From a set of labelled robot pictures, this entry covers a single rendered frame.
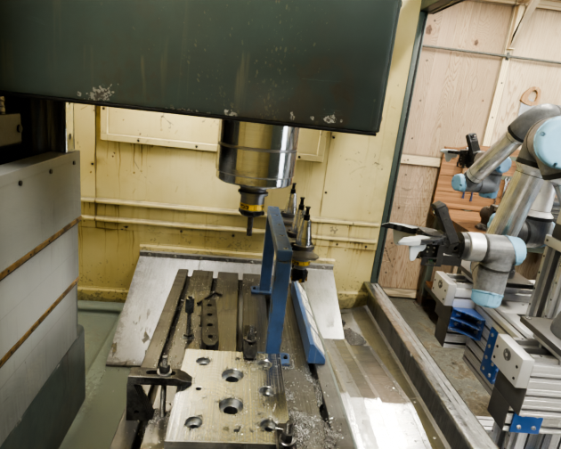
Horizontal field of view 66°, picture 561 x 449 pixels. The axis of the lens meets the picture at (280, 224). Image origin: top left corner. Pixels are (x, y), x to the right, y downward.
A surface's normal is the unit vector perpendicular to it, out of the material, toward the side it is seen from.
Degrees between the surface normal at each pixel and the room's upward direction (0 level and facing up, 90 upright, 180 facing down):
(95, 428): 0
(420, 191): 90
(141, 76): 90
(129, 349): 24
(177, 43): 90
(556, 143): 83
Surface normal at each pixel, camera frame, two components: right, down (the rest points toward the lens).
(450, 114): 0.03, 0.27
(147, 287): 0.14, -0.76
